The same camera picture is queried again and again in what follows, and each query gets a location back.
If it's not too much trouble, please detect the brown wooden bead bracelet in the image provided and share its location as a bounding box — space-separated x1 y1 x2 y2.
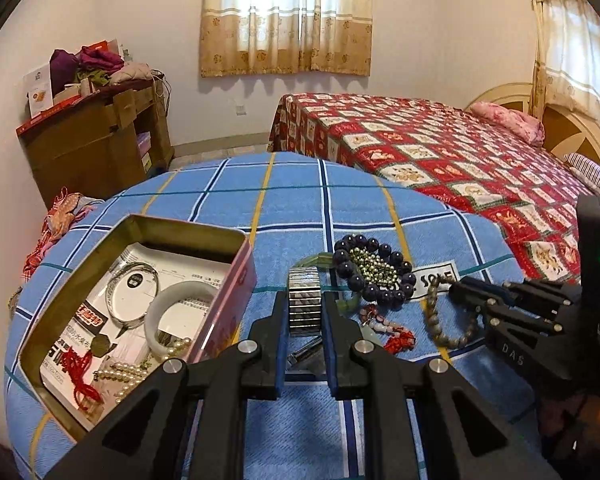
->
424 275 480 350

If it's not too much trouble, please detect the red tassel charm bracelet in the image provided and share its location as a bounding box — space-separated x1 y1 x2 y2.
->
357 303 417 356

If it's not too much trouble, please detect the green jade bangle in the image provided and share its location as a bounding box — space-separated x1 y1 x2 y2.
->
294 252 362 315

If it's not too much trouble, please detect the dark purple bead bracelet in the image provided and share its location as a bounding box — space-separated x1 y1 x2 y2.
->
331 233 418 310

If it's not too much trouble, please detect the silver metal watch band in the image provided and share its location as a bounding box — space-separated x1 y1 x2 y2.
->
287 266 322 336

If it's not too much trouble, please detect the blue plaid tablecloth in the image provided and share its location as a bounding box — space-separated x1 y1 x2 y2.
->
4 153 522 479

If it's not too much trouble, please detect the red patterned bedspread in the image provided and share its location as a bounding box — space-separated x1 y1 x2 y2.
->
268 93 588 282

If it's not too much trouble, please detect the white jade bangle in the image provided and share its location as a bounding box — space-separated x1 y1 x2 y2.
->
144 281 218 360

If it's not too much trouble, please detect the pink pillow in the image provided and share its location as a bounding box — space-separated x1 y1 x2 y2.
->
468 101 545 148

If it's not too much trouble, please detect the checked purple pillow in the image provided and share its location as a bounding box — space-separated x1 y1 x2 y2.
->
562 153 600 195

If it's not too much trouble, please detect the cream wooden headboard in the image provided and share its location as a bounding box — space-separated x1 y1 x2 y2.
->
465 82 600 166

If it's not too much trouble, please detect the clothes pile on floor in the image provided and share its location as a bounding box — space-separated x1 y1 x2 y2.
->
8 188 104 321

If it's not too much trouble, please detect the beige right window curtain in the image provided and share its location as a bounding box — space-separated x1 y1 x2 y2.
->
531 0 600 127

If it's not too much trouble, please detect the brown wooden desk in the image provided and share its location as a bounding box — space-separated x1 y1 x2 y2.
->
18 76 174 207

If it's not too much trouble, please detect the red flat box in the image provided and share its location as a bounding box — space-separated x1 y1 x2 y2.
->
16 96 82 136

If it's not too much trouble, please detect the beige floral window curtain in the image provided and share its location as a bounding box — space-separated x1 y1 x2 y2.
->
199 0 373 78

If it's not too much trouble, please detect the pile of clothes on desk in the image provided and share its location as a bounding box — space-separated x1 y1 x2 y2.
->
50 46 154 96

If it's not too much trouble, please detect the white product box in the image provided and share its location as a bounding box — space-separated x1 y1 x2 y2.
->
23 64 54 118

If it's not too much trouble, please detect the white pearl necklace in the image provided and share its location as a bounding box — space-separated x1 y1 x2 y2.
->
92 336 194 403

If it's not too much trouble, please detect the red cord knot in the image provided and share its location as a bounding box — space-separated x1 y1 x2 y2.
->
61 347 102 412

